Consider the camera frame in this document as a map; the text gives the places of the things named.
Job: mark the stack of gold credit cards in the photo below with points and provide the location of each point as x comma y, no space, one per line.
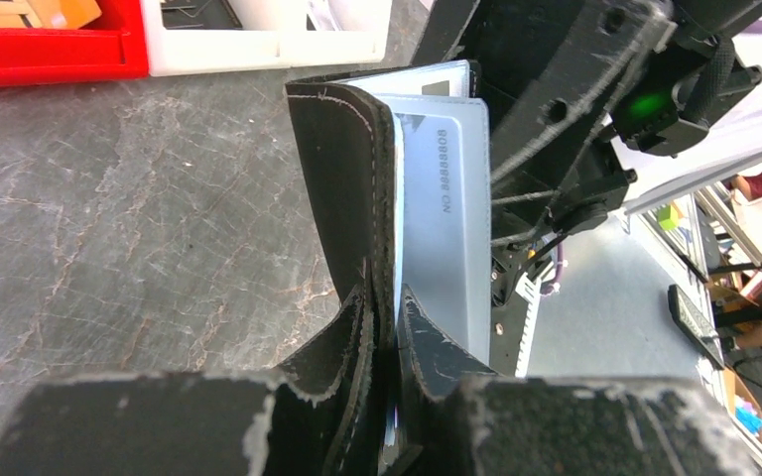
48,14

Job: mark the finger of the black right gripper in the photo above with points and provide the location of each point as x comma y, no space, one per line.
445,26

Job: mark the red plastic bin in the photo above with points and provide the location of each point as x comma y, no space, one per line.
109,48

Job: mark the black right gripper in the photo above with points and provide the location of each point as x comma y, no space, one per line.
551,71

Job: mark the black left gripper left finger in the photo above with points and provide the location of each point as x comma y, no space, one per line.
309,415

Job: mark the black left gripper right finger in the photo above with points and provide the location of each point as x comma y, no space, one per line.
459,417

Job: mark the black wallet in bin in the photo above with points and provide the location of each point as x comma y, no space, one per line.
199,15

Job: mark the white plastic bin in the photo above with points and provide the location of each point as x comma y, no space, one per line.
182,52
333,32

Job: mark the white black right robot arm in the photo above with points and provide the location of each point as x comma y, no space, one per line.
692,78

